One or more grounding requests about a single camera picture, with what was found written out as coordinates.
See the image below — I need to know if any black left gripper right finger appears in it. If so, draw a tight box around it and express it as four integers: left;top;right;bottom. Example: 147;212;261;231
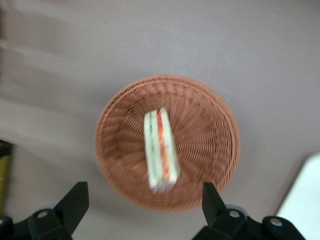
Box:
189;182;307;240

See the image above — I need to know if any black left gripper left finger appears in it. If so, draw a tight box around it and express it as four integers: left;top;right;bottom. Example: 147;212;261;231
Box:
0;181;90;240

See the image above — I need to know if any triangular white sandwich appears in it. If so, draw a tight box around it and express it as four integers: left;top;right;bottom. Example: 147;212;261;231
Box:
143;107;181;195

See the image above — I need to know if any white rectangular tray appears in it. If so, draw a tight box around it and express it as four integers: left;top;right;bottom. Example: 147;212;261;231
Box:
275;152;320;240

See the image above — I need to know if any round brown wicker basket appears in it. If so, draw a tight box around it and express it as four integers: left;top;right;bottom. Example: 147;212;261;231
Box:
94;74;242;215

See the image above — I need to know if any yellow and black object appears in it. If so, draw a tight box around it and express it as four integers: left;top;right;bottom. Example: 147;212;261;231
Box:
0;139;13;216

